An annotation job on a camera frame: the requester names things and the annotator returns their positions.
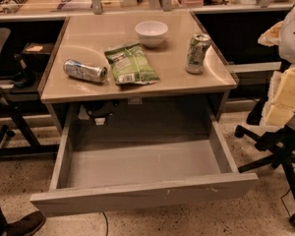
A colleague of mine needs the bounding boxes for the crushed silver soda can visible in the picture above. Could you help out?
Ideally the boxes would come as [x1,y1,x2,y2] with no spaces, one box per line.
[63,59,108,84]

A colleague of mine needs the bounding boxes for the black shoe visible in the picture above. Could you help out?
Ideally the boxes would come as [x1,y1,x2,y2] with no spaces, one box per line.
[2,211,45,236]

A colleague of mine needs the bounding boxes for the green jalapeno chip bag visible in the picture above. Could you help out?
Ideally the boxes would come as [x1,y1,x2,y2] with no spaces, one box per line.
[104,42,160,86]

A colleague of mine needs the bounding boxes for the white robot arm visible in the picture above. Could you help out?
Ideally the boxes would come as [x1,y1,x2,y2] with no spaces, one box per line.
[258,4,295,126]

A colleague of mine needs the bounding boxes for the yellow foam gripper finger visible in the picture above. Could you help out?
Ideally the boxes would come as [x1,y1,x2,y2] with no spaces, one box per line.
[262,64,295,127]

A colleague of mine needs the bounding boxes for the white ceramic bowl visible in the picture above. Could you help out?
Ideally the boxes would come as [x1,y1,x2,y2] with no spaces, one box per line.
[135,21,168,48]

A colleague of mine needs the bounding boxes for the upright green soda can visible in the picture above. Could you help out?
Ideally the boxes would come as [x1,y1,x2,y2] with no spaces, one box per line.
[186,33,210,74]

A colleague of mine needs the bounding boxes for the open grey drawer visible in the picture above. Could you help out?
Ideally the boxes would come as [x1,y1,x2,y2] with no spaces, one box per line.
[30,96,258,216]

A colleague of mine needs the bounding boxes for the black office chair right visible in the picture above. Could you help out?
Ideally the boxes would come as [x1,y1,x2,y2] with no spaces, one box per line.
[234,95,295,230]

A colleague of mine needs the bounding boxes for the black box on shelf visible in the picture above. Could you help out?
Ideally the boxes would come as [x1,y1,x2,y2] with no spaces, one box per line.
[21,42,54,71]

